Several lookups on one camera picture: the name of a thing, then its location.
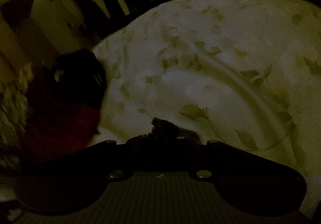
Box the red cloth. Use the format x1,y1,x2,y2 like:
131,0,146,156
21,81,102,163

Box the monkey-print cloth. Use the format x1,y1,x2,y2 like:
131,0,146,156
0,62,34,167

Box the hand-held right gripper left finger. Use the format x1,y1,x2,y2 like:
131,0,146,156
75,134,161,180

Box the white leaf-print blanket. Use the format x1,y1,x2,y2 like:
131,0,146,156
91,0,321,214

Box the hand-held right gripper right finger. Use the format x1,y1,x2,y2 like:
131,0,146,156
160,136,252,180

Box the dark grey garment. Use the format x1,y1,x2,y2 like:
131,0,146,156
150,117,201,144

